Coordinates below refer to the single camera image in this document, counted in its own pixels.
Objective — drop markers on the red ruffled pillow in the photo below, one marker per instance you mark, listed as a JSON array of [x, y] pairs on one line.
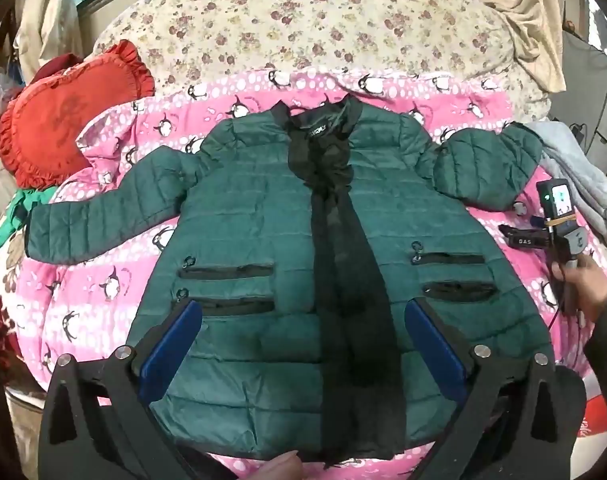
[[58, 120]]

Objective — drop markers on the beige curtain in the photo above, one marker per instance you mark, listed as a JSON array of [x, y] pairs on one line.
[[48, 15]]

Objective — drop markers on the green cloth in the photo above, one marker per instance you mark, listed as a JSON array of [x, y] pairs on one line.
[[6, 230]]

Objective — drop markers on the pink penguin print blanket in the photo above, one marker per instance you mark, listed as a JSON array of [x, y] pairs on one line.
[[113, 280]]

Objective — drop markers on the floral beige quilt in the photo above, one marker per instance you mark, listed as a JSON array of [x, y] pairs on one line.
[[303, 20]]

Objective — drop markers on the person's right hand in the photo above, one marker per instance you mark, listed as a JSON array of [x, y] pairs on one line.
[[596, 290]]

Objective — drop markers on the green puffer jacket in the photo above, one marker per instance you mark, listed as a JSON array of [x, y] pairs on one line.
[[263, 220]]

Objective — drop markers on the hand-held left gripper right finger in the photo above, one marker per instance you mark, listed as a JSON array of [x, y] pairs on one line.
[[436, 355]]

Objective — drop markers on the grey cloth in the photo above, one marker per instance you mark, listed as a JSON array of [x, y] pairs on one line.
[[578, 175]]

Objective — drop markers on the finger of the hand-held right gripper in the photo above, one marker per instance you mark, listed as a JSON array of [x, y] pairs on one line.
[[538, 221]]

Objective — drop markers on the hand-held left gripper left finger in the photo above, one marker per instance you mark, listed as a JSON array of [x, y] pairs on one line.
[[169, 355]]

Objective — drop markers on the person's left hand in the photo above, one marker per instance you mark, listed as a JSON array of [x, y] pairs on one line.
[[281, 467]]

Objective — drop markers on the beige blanket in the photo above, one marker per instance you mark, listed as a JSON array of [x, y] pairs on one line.
[[518, 5]]

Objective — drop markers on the red printed bag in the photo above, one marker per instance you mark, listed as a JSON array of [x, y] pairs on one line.
[[588, 410]]

